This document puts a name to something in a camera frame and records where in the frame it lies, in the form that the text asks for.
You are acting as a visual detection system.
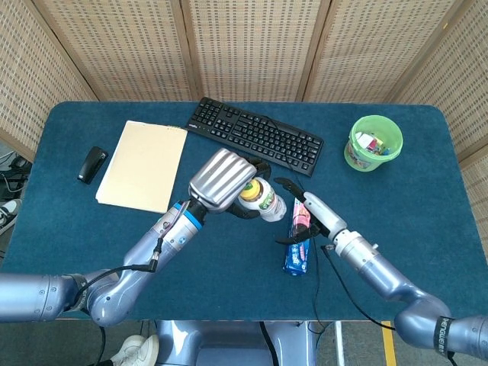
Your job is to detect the black cable bundle on floor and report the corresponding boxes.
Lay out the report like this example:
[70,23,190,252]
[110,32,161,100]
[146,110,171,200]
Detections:
[0,151,34,200]

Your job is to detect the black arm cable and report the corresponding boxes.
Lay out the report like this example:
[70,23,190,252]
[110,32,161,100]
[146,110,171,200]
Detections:
[322,245,457,366]
[70,236,165,366]

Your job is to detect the thin black cable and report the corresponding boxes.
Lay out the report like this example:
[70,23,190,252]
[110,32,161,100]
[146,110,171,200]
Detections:
[260,114,333,336]

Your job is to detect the black stapler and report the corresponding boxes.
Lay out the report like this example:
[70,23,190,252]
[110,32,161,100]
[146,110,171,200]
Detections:
[77,146,109,185]

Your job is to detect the black computer keyboard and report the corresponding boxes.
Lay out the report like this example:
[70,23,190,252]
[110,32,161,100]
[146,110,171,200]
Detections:
[185,96,325,178]

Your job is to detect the blue pink cookie package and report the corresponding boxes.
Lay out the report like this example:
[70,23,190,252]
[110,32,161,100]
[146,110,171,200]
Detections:
[282,196,316,276]

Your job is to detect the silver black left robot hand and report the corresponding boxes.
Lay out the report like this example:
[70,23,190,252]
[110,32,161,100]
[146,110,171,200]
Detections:
[188,147,274,221]

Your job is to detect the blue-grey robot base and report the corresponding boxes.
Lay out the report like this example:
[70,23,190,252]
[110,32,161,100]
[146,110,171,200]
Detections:
[155,319,317,366]

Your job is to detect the green plastic bucket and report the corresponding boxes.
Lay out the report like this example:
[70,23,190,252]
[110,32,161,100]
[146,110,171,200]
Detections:
[344,115,404,173]

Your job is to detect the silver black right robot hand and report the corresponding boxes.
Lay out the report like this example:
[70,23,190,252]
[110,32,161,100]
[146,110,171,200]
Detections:
[273,177,348,245]

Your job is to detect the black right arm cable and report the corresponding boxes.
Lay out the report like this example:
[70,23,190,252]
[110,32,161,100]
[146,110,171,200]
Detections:
[322,245,457,366]

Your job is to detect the white table leg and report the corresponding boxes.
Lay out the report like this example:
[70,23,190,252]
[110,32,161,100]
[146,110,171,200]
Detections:
[332,320,346,366]

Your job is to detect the woven bamboo screen panel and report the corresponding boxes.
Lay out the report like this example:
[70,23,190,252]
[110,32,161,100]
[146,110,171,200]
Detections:
[32,0,203,102]
[459,146,488,221]
[388,0,488,161]
[181,0,332,103]
[0,0,98,163]
[300,0,472,103]

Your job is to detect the dark blue table cloth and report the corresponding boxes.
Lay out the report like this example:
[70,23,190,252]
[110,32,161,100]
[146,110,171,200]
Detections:
[0,101,474,321]

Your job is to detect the colourful small toy pieces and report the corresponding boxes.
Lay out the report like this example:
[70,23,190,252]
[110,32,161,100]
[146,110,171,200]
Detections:
[365,139,390,156]

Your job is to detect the white bottle with yellow cap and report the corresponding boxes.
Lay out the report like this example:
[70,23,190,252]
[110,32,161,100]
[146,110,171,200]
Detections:
[238,177,287,223]

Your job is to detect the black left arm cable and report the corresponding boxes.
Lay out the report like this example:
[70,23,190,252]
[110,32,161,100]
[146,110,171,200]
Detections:
[70,236,165,366]

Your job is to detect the manila paper folder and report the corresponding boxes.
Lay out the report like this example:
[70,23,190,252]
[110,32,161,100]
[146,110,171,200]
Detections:
[95,120,188,214]

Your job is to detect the grey white sneaker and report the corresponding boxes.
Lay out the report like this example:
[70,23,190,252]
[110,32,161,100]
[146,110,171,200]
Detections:
[0,198,22,234]

